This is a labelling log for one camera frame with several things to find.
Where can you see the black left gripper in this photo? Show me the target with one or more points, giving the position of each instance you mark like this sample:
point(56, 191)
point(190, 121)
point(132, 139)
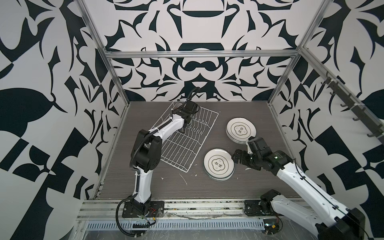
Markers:
point(178, 113)

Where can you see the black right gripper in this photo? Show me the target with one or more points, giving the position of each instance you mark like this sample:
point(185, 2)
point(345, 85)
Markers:
point(241, 160)

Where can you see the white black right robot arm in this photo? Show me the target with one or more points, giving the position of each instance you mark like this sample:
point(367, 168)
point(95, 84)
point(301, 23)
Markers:
point(328, 219)

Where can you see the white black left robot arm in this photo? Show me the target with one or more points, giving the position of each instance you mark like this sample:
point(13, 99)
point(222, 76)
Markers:
point(147, 150)

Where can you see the stack of unloaded plates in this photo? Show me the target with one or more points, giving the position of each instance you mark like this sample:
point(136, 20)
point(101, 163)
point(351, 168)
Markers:
point(235, 140)

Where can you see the white wire dish rack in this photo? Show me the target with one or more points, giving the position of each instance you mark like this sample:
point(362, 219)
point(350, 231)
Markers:
point(182, 147)

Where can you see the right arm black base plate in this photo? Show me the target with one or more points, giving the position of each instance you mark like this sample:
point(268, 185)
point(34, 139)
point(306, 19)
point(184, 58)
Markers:
point(255, 208)

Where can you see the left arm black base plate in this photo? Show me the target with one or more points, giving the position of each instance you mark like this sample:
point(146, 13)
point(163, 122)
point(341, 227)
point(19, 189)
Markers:
point(133, 209)

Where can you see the aluminium cage frame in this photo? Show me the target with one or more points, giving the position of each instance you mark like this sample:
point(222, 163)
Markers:
point(301, 52)

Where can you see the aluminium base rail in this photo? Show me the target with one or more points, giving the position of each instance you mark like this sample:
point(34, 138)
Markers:
point(178, 208)

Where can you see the white slotted cable duct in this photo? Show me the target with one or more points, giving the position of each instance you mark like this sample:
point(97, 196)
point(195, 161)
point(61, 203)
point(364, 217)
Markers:
point(201, 224)

